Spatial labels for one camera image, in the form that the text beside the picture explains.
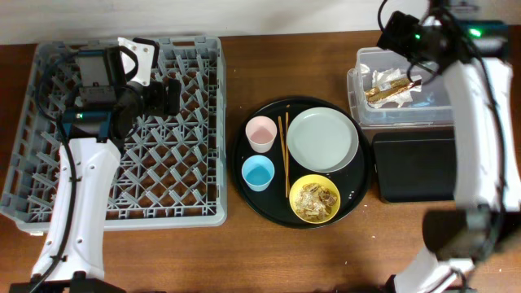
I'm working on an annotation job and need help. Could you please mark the white napkin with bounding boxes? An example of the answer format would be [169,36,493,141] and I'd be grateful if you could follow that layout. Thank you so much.
[360,64,422,109]

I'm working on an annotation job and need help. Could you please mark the pink plastic cup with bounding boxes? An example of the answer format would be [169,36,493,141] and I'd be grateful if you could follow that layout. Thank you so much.
[245,116,278,153]

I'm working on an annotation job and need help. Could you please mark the blue plastic cup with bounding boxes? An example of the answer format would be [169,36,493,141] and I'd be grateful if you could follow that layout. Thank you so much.
[241,155,275,192]

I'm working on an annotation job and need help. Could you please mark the yellow bowl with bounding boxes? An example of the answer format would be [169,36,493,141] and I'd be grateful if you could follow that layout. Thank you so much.
[288,174,341,225]

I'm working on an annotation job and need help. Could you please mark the food scraps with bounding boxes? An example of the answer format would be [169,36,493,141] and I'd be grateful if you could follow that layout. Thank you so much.
[295,183,338,221]

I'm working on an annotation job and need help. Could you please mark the gold snack wrapper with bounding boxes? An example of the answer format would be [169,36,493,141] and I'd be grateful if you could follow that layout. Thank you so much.
[365,76,422,103]

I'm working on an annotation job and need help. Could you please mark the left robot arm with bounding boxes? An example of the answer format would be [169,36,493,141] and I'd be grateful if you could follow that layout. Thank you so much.
[9,37,182,292]

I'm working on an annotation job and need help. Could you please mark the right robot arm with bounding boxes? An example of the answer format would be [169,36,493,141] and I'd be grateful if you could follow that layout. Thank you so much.
[378,5,520,292]

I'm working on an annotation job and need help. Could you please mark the grey plastic dishwasher rack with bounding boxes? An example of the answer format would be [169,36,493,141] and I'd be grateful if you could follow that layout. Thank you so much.
[1,36,227,235]

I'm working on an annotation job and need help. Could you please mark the clear plastic storage bin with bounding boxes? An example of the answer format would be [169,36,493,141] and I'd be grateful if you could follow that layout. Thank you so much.
[347,47,453,129]

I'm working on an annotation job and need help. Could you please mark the black rectangular tray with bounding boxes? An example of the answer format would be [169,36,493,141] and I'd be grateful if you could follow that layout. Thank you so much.
[372,129,457,203]

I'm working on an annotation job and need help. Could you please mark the grey round plate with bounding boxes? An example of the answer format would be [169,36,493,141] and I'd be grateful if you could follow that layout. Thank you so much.
[287,107,359,173]

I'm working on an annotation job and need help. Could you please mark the left wooden chopstick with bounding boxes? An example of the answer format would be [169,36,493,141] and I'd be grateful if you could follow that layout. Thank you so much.
[278,116,288,198]

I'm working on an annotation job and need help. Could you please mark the round black serving tray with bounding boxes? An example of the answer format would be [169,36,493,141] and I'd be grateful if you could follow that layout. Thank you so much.
[229,96,373,229]

